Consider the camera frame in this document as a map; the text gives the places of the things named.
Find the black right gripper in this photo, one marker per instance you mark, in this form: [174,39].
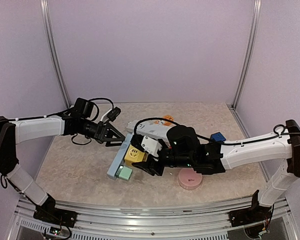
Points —
[150,167]

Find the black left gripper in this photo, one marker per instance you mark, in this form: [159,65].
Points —
[103,132]

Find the yellow cube adapter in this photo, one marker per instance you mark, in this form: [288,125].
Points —
[133,155]

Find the light blue power strip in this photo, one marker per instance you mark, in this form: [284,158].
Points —
[119,158]

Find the light green plug adapter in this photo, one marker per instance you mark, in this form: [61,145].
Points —
[124,173]

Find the long white power strip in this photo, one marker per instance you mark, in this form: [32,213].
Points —
[153,130]

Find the blue cube adapter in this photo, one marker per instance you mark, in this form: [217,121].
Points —
[218,137]

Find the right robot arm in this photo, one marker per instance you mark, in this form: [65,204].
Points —
[283,143]

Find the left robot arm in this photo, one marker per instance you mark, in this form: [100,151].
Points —
[18,130]

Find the pink round socket hub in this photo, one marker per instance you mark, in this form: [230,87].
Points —
[188,179]

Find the orange power strip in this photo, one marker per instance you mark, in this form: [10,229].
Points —
[164,122]

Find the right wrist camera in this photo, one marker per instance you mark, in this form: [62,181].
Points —
[151,146]

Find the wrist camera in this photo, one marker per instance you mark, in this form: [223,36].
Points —
[110,115]
[151,146]

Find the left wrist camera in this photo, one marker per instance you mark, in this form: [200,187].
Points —
[110,115]

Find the aluminium front rail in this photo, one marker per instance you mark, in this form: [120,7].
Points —
[207,221]

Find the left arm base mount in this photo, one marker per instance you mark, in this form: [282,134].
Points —
[56,216]

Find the left aluminium frame post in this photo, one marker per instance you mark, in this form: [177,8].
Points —
[44,5]

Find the aluminium frame post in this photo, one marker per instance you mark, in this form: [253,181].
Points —
[44,5]
[248,53]

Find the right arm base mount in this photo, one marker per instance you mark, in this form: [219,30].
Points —
[253,214]

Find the right aluminium frame post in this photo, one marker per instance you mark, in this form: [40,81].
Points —
[248,53]

